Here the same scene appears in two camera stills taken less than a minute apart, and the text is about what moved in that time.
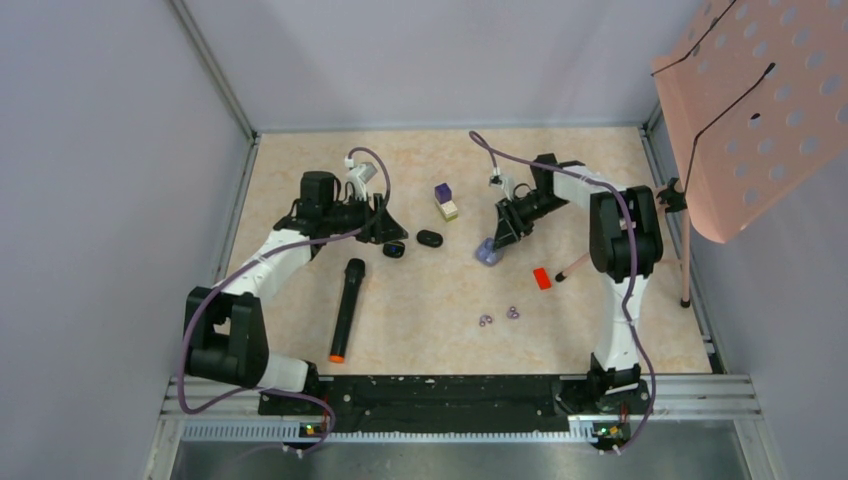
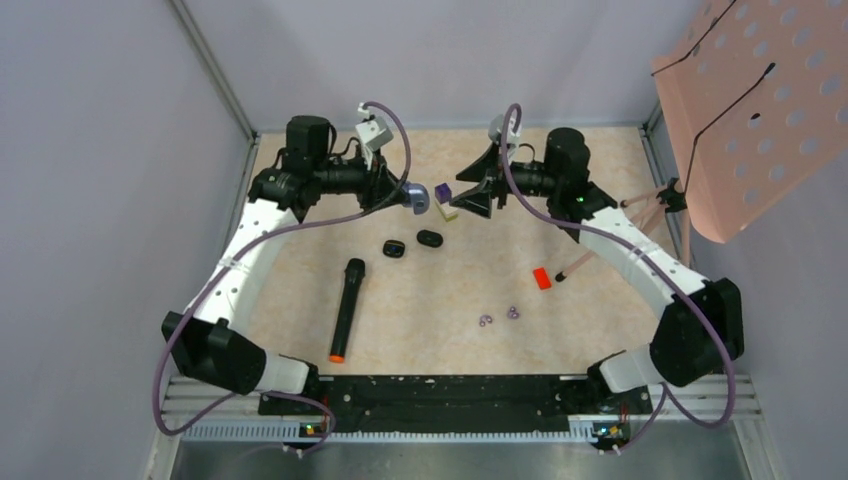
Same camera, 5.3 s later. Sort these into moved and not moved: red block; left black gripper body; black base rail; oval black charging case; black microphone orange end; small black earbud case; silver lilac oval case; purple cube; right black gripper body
Moved: right black gripper body; silver lilac oval case; left black gripper body
Not moved: red block; black microphone orange end; oval black charging case; small black earbud case; purple cube; black base rail
